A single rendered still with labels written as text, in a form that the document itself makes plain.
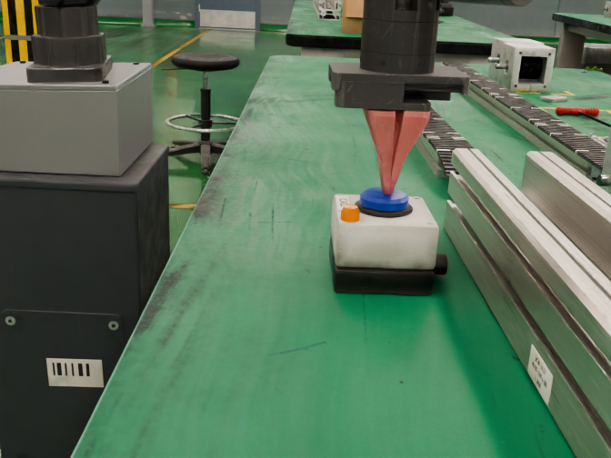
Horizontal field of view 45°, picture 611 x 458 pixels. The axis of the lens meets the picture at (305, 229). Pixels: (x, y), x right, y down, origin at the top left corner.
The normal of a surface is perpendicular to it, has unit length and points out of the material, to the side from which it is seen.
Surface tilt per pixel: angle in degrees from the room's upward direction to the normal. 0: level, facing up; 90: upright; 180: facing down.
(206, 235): 0
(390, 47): 90
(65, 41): 90
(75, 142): 90
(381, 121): 111
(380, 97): 90
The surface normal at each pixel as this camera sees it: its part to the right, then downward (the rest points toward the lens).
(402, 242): 0.02, 0.34
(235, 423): 0.04, -0.94
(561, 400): -1.00, -0.04
